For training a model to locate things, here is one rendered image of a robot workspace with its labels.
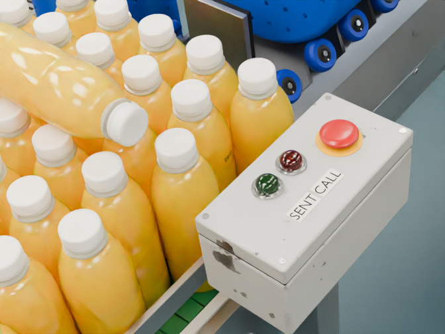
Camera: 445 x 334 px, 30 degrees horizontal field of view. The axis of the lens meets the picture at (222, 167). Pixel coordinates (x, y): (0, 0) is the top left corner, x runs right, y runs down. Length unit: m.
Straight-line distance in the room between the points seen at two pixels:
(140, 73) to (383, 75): 0.45
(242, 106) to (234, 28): 0.19
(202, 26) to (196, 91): 0.25
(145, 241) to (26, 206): 0.13
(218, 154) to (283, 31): 0.29
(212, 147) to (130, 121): 0.13
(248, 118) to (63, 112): 0.20
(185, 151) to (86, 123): 0.09
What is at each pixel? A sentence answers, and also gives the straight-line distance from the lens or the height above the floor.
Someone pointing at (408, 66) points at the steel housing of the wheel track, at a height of 0.84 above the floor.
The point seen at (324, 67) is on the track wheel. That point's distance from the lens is 1.08.
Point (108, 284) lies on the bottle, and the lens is 0.76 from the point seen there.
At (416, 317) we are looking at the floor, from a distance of 1.98.
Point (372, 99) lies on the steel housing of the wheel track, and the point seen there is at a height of 0.85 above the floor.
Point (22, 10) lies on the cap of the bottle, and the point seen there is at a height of 1.10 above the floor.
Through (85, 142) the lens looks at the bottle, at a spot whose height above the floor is 1.05.
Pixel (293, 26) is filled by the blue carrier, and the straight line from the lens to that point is 1.08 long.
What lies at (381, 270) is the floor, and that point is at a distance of 2.05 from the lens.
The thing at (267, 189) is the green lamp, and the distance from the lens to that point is 0.73.
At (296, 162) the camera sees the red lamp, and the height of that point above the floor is 1.11.
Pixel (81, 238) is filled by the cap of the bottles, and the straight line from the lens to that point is 0.73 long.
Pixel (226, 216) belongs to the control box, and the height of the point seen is 1.10.
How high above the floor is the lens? 1.65
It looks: 46 degrees down
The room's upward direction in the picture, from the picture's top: 9 degrees counter-clockwise
